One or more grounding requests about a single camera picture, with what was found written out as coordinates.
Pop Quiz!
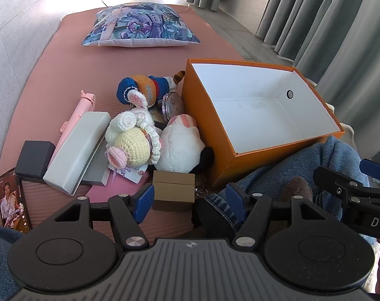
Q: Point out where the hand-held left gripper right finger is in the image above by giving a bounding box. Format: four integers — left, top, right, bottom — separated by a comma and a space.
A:
225, 182, 327, 249

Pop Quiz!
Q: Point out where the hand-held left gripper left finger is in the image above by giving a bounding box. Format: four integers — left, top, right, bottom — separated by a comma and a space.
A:
54, 183, 155, 252

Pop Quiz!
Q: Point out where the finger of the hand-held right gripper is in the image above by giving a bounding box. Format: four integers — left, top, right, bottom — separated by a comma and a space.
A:
359, 159, 380, 181
313, 165, 380, 214

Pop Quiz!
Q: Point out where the small brown box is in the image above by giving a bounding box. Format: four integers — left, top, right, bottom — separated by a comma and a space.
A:
152, 171, 196, 211

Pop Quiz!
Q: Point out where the pink card holder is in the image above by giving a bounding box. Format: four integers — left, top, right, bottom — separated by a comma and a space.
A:
90, 176, 147, 204

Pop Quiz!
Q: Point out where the crochet bunny doll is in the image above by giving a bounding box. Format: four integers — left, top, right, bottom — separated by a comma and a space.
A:
105, 89, 164, 176

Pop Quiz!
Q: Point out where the grey notebook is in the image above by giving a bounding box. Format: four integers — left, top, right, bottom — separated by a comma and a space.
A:
80, 132, 115, 186

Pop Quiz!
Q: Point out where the white plush toy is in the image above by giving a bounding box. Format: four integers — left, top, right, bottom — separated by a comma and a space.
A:
154, 114, 215, 174

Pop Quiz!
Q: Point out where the orange cardboard box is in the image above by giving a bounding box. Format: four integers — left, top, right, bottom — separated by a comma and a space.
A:
180, 58, 345, 190

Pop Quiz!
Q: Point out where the long white box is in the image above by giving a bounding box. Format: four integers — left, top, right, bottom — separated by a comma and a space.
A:
43, 111, 112, 196

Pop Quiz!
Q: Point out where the blue plush toy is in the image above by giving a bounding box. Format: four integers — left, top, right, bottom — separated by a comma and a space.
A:
116, 70, 187, 110

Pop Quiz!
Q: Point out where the round compact mirror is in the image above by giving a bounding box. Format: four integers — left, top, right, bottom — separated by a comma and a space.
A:
160, 92, 186, 122

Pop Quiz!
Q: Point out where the pink selfie stick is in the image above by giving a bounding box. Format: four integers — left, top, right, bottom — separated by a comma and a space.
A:
54, 90, 97, 160

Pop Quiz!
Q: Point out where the black box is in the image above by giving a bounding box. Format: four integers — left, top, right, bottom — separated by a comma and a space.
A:
15, 140, 56, 184

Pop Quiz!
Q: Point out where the black smartphone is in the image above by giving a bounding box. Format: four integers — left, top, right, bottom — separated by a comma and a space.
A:
0, 168, 32, 234

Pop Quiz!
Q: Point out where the person's left leg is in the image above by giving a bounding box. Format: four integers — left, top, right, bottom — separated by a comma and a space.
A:
0, 225, 25, 301

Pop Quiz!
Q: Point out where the printed pillow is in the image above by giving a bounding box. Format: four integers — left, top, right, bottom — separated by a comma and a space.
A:
82, 3, 201, 47

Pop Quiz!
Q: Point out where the metal key ring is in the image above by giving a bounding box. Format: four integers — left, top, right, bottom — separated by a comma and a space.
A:
195, 179, 210, 199

